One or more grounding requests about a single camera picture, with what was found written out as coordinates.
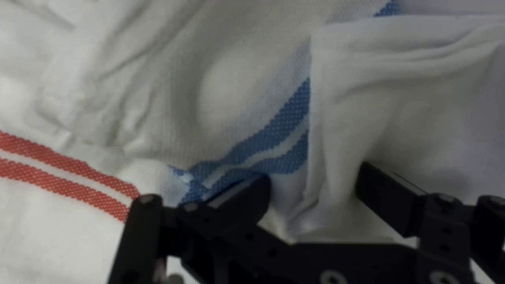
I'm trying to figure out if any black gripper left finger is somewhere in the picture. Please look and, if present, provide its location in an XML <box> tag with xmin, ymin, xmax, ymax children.
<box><xmin>108</xmin><ymin>172</ymin><xmax>299</xmax><ymax>284</ymax></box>

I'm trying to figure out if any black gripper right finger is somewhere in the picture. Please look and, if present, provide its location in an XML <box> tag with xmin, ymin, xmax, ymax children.
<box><xmin>354</xmin><ymin>160</ymin><xmax>505</xmax><ymax>284</ymax></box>

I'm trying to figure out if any white towel with blue stripes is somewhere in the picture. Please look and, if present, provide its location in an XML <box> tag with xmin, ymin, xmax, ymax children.
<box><xmin>0</xmin><ymin>0</ymin><xmax>505</xmax><ymax>250</ymax></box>

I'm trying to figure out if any white towel with red stripes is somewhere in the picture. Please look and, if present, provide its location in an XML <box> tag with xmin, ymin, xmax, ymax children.
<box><xmin>0</xmin><ymin>112</ymin><xmax>187</xmax><ymax>284</ymax></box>

